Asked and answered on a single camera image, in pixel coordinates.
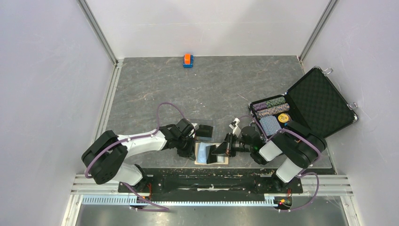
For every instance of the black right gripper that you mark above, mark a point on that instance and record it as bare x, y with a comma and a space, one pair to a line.
226, 147

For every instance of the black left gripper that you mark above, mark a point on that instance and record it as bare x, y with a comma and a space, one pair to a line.
190, 152

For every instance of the beige leather card holder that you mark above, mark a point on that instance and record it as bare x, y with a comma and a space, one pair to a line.
203, 155

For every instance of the clear acrylic card box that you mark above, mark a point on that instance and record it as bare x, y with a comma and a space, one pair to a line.
204, 122

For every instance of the black and yellow credit cards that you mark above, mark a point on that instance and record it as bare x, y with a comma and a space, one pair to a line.
204, 132

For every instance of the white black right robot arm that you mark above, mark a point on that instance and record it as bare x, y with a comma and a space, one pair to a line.
300, 145

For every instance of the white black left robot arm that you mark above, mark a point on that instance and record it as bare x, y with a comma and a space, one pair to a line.
104, 159

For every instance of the blue patterned playing card deck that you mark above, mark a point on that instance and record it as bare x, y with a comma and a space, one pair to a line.
270, 125

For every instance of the green blue poker chip stack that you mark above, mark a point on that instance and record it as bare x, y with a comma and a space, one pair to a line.
269, 103

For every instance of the yellow dealer button chip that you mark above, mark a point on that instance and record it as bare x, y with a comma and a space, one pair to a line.
283, 118

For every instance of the purple poker chip stack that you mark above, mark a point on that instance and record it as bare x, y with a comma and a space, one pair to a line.
273, 110

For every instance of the orange and blue toy car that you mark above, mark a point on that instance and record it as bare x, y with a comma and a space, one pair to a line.
188, 60

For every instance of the black poker chip case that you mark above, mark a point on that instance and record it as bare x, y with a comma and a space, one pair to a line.
315, 103

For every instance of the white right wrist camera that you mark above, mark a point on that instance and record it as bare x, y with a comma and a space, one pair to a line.
234, 125

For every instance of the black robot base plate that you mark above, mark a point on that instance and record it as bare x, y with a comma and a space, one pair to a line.
212, 184

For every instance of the white slotted cable duct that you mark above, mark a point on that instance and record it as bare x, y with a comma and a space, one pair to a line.
132, 200

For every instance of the aluminium frame post left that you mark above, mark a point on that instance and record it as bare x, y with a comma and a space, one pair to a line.
97, 30

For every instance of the aluminium frame post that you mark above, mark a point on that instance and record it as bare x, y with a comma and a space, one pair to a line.
317, 29
97, 30

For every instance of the aluminium frame post right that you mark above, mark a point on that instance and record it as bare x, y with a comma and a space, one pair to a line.
317, 29

